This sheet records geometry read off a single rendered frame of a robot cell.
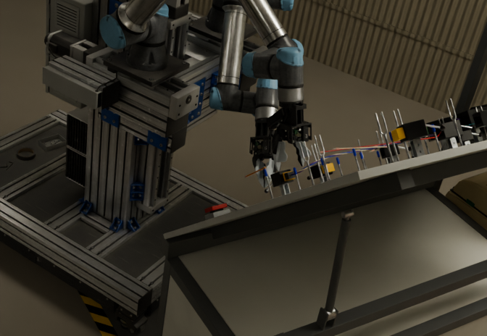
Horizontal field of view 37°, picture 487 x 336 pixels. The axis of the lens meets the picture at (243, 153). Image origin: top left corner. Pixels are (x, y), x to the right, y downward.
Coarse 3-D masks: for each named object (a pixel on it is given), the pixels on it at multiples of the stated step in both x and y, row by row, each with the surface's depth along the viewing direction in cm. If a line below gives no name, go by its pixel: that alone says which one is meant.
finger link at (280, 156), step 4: (280, 144) 216; (284, 144) 215; (280, 148) 216; (284, 148) 215; (280, 152) 216; (284, 152) 214; (276, 156) 217; (280, 156) 216; (284, 156) 214; (276, 160) 217; (280, 160) 215; (284, 160) 214; (276, 164) 217; (280, 164) 218; (276, 168) 218
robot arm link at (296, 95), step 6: (282, 90) 210; (288, 90) 209; (294, 90) 209; (300, 90) 210; (282, 96) 211; (288, 96) 210; (294, 96) 210; (300, 96) 211; (282, 102) 212; (288, 102) 211; (294, 102) 211
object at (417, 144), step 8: (424, 120) 173; (408, 128) 172; (416, 128) 173; (424, 128) 173; (440, 128) 176; (408, 136) 172; (416, 136) 172; (424, 136) 174; (416, 144) 173; (416, 152) 173; (424, 152) 173
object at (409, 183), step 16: (448, 160) 175; (464, 160) 178; (480, 160) 180; (384, 176) 159; (400, 176) 155; (416, 176) 169; (432, 176) 172; (448, 176) 174; (336, 192) 174; (352, 192) 169; (368, 192) 164; (384, 192) 160; (288, 208) 193; (304, 208) 187; (320, 208) 181; (224, 224) 225; (240, 224) 217; (256, 224) 209
